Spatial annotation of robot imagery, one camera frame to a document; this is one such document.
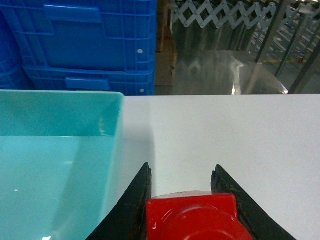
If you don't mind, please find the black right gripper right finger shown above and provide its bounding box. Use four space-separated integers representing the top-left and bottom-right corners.
211 164 294 240

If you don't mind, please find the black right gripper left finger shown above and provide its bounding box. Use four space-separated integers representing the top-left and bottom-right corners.
87 162 152 240

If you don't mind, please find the red toy block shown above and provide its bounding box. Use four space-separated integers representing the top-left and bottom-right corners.
146 191 252 240

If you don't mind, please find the teal plastic tray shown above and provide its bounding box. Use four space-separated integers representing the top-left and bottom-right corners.
0 90 124 240

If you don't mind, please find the blue crate bottom right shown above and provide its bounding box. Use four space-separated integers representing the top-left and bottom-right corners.
23 65 155 96

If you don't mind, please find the blue crate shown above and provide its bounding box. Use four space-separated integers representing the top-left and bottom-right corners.
23 65 155 96
0 0 157 72

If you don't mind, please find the brown cardboard carton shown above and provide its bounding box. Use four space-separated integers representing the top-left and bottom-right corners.
155 0 178 87

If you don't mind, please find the blue crate top right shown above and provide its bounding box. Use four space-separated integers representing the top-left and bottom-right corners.
0 0 157 72

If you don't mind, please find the grey scissor folding gate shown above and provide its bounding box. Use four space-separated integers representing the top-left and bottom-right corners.
170 0 277 30

